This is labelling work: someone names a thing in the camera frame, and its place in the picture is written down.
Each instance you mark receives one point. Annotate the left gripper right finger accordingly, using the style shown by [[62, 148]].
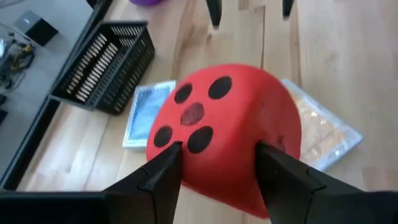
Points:
[[289, 193]]

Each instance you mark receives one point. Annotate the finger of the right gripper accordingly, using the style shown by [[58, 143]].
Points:
[[215, 12], [288, 7]]

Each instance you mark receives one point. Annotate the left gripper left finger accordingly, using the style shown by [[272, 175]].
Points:
[[158, 186]]

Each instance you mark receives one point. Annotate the red foam dice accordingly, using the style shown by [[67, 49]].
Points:
[[242, 124]]

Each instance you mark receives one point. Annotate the purple plastic bucket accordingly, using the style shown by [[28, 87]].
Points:
[[146, 2]]

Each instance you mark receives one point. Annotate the black slotted plastic basket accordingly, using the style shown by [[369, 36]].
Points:
[[130, 71]]

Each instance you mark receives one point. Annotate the grey box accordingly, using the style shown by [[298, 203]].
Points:
[[37, 31]]

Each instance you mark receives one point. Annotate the black table edge rail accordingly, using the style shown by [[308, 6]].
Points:
[[29, 146]]

